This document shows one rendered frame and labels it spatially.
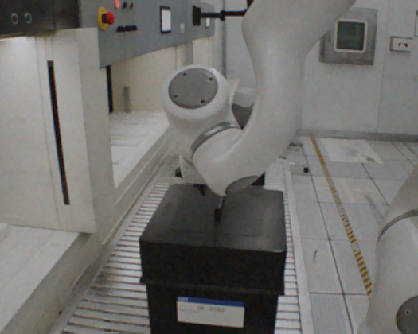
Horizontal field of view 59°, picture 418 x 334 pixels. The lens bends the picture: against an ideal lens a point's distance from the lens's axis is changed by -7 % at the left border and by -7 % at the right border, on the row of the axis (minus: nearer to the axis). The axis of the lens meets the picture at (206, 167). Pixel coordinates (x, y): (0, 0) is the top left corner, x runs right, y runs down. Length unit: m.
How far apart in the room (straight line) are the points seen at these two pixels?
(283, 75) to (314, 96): 4.65
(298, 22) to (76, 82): 0.64
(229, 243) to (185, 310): 0.19
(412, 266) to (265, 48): 0.28
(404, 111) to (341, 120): 0.83
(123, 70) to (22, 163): 1.47
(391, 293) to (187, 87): 0.33
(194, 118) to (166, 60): 1.94
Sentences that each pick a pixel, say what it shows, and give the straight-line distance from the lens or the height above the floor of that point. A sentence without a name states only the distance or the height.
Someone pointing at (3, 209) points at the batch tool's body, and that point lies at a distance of 1.22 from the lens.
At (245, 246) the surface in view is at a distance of 0.75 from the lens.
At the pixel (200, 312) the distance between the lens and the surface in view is 0.85.
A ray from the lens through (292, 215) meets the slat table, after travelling 1.42.
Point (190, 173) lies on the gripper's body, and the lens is 0.66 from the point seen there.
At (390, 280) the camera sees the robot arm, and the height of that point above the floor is 1.15.
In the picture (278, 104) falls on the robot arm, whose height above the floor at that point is 1.32.
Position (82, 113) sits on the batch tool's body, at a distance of 0.98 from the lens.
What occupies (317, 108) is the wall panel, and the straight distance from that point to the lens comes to 5.12.
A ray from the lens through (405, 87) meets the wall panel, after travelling 5.34.
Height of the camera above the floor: 1.41
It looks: 21 degrees down
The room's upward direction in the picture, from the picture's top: straight up
